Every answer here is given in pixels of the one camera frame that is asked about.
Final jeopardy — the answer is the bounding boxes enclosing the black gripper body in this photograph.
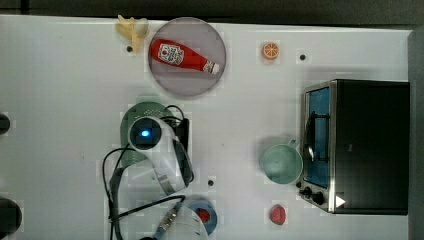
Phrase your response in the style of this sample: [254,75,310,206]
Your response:
[161,116,190,153]

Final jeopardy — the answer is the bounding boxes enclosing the green plastic strainer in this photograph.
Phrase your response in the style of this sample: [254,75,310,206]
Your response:
[120,94,172,166]

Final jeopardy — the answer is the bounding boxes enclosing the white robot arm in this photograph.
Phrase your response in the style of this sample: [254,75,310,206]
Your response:
[114,117,209,240]

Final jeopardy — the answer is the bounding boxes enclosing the red ketchup bottle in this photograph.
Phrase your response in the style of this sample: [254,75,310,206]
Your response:
[149,39,220,74]

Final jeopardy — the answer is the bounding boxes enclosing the red strawberry toy in cup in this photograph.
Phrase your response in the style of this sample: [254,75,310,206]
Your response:
[196,208,211,223]

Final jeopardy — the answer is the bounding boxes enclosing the grey round plate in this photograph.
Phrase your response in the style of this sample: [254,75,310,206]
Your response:
[148,17,226,97]

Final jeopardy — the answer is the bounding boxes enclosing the blue plastic cup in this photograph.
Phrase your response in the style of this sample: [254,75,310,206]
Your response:
[188,199,218,235]

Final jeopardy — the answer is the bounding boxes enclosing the yellow banana toy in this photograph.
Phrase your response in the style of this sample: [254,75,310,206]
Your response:
[115,15,149,53]

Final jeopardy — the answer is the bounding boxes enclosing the green plastic cup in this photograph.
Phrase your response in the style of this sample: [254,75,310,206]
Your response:
[259,139,303,184]

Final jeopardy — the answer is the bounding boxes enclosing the orange slice toy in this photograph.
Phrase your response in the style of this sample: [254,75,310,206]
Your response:
[262,42,280,60]

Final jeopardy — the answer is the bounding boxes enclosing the black round base upper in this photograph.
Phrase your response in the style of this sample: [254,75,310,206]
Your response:
[0,114,11,135]

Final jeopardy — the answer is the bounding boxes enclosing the black round base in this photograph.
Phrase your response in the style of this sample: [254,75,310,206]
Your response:
[0,114,11,135]
[0,197,22,240]

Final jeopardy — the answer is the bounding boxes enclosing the black toaster oven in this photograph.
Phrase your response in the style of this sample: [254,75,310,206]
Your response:
[296,79,410,215]

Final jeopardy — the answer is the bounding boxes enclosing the black round base lower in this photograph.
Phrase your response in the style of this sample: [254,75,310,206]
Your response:
[0,197,22,240]

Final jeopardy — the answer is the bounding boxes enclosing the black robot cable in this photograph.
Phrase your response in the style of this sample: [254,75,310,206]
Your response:
[101,104,195,240]

